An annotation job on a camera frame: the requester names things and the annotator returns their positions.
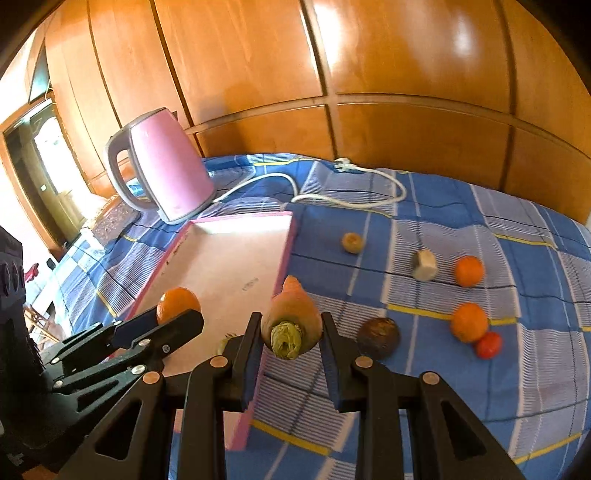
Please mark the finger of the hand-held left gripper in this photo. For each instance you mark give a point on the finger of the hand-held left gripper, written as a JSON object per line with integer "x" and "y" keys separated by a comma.
{"x": 175, "y": 334}
{"x": 134, "y": 332}

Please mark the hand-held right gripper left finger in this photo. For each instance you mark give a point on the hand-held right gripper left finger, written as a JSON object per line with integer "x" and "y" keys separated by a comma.
{"x": 249, "y": 364}

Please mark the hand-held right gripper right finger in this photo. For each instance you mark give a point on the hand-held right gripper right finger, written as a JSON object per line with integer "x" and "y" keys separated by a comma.
{"x": 333, "y": 369}

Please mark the orange mandarin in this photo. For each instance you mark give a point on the orange mandarin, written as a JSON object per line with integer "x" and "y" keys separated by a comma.
{"x": 469, "y": 271}
{"x": 178, "y": 300}
{"x": 469, "y": 322}

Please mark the dark brown avocado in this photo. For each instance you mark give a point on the dark brown avocado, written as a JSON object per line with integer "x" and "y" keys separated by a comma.
{"x": 378, "y": 338}

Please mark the orange carrot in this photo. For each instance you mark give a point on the orange carrot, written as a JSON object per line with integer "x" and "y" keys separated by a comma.
{"x": 291, "y": 304}

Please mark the pink cardboard box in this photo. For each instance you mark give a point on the pink cardboard box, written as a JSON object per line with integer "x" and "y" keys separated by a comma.
{"x": 231, "y": 263}

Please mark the cut eggplant piece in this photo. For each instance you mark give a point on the cut eggplant piece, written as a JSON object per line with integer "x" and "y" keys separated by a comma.
{"x": 425, "y": 265}

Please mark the small red tomato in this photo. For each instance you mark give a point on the small red tomato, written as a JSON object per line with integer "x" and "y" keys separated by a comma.
{"x": 489, "y": 345}

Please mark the blue plaid blanket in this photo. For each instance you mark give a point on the blue plaid blanket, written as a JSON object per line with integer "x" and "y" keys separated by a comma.
{"x": 415, "y": 392}

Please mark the ornate patterned box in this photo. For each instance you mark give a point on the ornate patterned box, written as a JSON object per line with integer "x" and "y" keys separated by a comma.
{"x": 115, "y": 219}

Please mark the brown kiwi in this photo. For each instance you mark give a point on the brown kiwi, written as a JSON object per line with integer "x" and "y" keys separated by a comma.
{"x": 353, "y": 243}

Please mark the pink electric kettle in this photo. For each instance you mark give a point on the pink electric kettle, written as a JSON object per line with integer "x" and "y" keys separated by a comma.
{"x": 166, "y": 170}

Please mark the wooden panelled wardrobe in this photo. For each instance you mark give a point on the wooden panelled wardrobe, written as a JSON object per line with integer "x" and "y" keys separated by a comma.
{"x": 392, "y": 55}

